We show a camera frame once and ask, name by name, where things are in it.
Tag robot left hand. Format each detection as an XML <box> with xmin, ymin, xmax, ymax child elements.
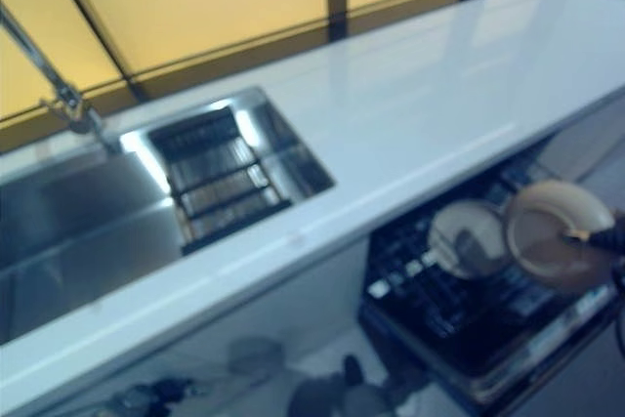
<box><xmin>116</xmin><ymin>377</ymin><xmax>196</xmax><ymax>413</ymax></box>

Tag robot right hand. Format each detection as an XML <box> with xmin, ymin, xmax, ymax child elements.
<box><xmin>561</xmin><ymin>209</ymin><xmax>625</xmax><ymax>287</ymax></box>

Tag beige round plate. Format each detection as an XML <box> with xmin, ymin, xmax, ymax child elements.
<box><xmin>502</xmin><ymin>180</ymin><xmax>616</xmax><ymax>291</ymax></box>
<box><xmin>428</xmin><ymin>200</ymin><xmax>509</xmax><ymax>279</ymax></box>

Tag black built-in dishwasher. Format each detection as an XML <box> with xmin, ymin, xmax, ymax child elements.
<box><xmin>358</xmin><ymin>143</ymin><xmax>625</xmax><ymax>406</ymax></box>

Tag white cabinet door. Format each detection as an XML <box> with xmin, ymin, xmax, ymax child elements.
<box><xmin>121</xmin><ymin>238</ymin><xmax>371</xmax><ymax>389</ymax></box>

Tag stainless steel sink basin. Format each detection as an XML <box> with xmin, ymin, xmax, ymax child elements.
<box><xmin>0</xmin><ymin>86</ymin><xmax>339</xmax><ymax>345</ymax></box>

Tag robot right leg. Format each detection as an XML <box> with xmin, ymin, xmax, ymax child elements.
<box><xmin>287</xmin><ymin>355</ymin><xmax>392</xmax><ymax>417</ymax></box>

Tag black sink drying rack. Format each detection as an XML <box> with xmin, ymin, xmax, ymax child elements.
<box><xmin>146</xmin><ymin>104</ymin><xmax>294</xmax><ymax>256</ymax></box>

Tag chrome gooseneck kitchen faucet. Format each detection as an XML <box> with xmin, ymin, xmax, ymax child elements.
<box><xmin>0</xmin><ymin>0</ymin><xmax>121</xmax><ymax>154</ymax></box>

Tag wire dishwasher rack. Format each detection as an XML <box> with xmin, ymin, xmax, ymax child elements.
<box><xmin>368</xmin><ymin>157</ymin><xmax>611</xmax><ymax>340</ymax></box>

